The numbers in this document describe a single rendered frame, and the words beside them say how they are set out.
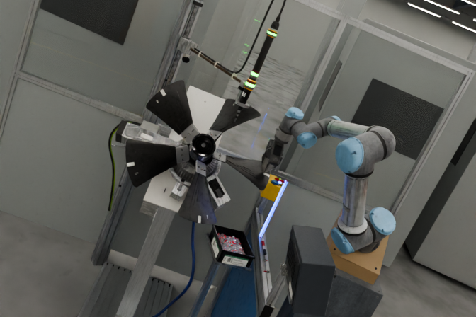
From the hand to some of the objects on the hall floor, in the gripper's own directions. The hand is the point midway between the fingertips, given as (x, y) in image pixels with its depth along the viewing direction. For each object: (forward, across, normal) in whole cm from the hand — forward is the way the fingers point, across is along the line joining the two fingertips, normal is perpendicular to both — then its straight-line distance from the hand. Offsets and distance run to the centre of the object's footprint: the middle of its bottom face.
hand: (264, 170), depth 222 cm
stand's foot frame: (+121, +35, +15) cm, 127 cm away
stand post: (+119, +35, +24) cm, 126 cm away
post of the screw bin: (+112, +4, +44) cm, 121 cm away
